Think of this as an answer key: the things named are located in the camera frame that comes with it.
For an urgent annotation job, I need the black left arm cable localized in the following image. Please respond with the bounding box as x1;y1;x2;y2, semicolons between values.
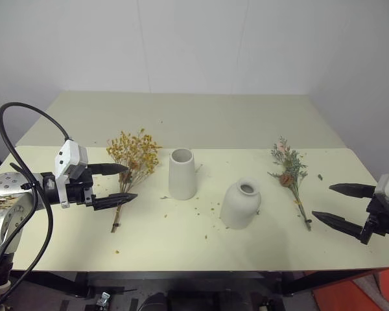
0;102;73;307

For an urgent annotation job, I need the dark rounded shape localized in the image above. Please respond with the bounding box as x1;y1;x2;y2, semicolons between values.
138;292;169;311

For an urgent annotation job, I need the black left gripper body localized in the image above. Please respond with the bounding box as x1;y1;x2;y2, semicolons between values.
65;171;97;209

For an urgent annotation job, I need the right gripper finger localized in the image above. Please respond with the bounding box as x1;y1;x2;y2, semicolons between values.
329;183;377;199
311;211;366;240

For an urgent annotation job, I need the orange floor mat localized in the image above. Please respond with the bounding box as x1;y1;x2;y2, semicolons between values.
312;266;389;311

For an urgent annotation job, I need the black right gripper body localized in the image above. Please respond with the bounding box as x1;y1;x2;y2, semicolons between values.
359;193;389;246

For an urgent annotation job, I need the green and pink flower bunch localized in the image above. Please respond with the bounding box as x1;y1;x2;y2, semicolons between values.
267;135;313;232

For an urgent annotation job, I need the yellow dried flower bunch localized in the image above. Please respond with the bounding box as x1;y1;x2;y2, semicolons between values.
106;128;163;234

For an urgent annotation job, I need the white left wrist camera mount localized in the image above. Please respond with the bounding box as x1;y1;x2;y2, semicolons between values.
53;139;90;209

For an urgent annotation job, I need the black table frame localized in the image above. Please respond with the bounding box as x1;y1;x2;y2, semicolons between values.
10;269;379;298

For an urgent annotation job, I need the tall tapered white vase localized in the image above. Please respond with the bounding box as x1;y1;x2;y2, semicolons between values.
167;147;198;202

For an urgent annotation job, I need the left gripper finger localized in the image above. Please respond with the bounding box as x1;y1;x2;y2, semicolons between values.
89;163;130;177
91;192;139;212

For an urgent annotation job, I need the round narrow-necked white vase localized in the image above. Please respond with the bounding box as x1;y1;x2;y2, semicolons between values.
219;177;263;231

